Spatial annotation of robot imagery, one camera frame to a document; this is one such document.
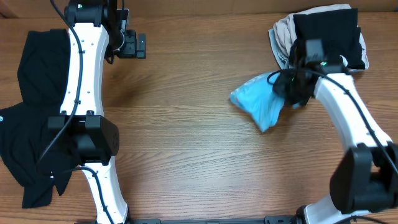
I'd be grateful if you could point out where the light blue t-shirt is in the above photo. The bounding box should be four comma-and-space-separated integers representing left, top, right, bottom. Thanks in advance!
229, 73, 285, 133

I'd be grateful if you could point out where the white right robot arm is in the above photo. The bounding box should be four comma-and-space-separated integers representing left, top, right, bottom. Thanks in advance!
265, 62, 397, 223

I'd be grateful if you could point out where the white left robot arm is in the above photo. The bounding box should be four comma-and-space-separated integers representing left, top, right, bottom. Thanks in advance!
44, 0, 146, 224

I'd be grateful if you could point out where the grey folded garment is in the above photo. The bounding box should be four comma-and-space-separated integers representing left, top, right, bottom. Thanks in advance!
269, 29, 290, 69

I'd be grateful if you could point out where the beige folded garment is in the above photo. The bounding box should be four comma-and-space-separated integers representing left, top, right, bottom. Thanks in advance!
273, 4, 369, 72

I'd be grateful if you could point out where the black folded garment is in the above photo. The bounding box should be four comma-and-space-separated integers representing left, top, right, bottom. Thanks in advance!
289, 9, 365, 70

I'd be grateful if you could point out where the black garment on left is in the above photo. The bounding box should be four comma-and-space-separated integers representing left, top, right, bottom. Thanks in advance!
1, 29, 77, 208

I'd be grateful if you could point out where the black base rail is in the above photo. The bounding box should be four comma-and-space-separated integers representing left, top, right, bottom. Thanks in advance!
126, 215, 302, 224

